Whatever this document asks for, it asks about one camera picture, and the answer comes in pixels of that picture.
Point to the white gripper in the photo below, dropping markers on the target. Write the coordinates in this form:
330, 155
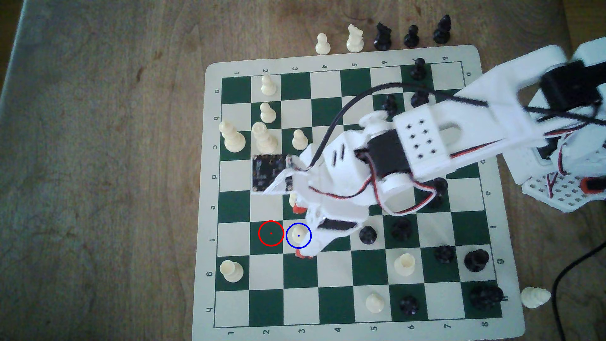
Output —
337, 224

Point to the small white chess pawn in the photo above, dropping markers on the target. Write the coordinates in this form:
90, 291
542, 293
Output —
298, 236

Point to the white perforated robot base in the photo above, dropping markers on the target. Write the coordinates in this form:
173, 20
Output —
563, 194

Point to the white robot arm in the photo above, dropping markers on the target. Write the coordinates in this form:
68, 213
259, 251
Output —
511, 124

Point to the black chess pawn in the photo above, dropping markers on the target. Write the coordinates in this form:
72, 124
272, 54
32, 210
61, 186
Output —
418, 70
368, 235
389, 102
444, 254
411, 38
409, 306

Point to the green white chess board mat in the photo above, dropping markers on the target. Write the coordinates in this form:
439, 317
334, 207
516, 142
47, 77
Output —
303, 284

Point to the tall white chess king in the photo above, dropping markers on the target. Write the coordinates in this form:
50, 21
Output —
264, 140

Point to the white chess rook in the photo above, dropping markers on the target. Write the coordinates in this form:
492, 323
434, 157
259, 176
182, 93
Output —
405, 265
231, 271

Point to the black chess rook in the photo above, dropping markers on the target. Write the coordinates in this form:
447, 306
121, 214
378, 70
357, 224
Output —
476, 261
401, 229

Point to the black chess queen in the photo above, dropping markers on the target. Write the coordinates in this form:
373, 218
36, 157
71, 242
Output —
440, 187

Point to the black chess bishop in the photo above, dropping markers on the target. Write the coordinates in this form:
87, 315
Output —
442, 32
419, 99

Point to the white chess knight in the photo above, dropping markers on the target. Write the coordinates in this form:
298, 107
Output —
354, 41

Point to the black chess king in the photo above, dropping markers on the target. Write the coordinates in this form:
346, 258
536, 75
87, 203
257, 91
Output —
485, 296

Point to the black chess knight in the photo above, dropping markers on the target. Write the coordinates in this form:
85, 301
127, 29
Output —
382, 39

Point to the toppled white chess bishop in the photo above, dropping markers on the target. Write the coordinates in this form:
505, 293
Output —
535, 298

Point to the red black clamp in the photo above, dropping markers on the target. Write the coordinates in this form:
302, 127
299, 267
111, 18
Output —
594, 185

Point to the black camera circuit board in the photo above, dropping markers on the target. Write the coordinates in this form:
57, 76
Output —
269, 173

